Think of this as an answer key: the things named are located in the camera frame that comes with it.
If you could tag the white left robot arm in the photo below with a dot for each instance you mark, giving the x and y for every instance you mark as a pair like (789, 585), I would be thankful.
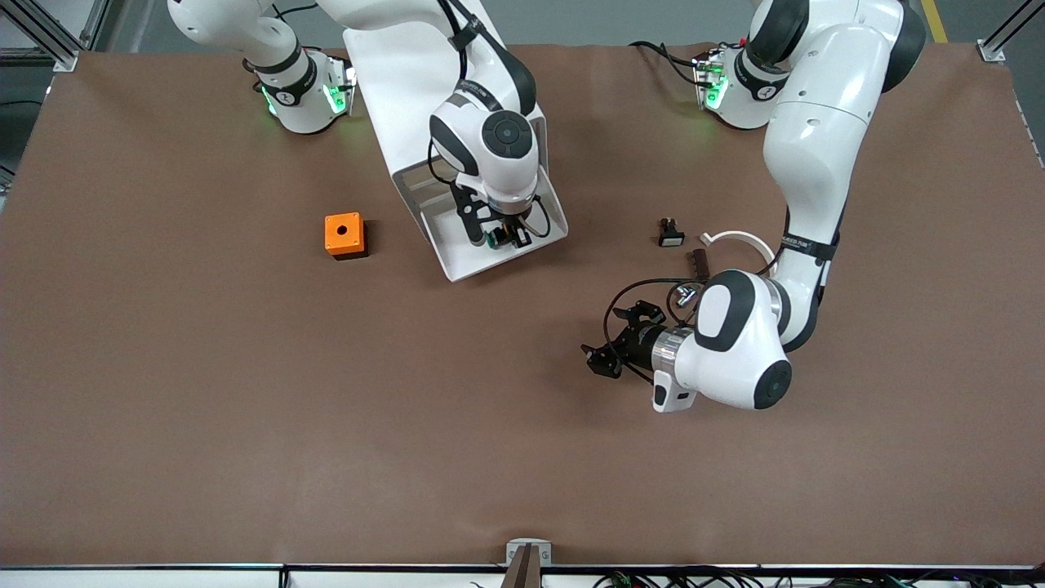
(816, 139)

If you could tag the black switch with white face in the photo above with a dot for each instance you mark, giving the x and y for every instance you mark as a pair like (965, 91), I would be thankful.
(671, 235)

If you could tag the orange push button box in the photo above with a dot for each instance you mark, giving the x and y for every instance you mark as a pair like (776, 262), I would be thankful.
(343, 233)

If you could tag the white drawer cabinet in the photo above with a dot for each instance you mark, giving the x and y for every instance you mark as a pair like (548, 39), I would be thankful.
(392, 82)

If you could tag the white plastic drawer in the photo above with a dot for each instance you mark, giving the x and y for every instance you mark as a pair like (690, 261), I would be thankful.
(465, 260)

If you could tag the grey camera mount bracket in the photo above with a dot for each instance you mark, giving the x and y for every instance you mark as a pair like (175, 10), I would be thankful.
(527, 555)

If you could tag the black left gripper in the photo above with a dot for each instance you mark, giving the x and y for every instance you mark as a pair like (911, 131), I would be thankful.
(644, 343)

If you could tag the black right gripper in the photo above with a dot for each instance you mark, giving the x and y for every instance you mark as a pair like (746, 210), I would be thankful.
(513, 229)

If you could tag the aluminium frame profile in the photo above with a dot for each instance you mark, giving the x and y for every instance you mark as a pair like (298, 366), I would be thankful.
(1000, 41)
(45, 37)

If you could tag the brown terminal block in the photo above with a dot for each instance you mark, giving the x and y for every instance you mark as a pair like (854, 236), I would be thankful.
(699, 261)

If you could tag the silver metal key switch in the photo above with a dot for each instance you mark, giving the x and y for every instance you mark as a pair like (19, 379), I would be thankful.
(684, 292)

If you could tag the green push button switch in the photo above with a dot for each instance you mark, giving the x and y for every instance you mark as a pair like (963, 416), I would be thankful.
(495, 239)

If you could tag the white table edge rail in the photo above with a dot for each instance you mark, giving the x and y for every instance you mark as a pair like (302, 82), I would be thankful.
(163, 576)

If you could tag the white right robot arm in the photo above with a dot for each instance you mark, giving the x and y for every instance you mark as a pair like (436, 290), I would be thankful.
(506, 139)

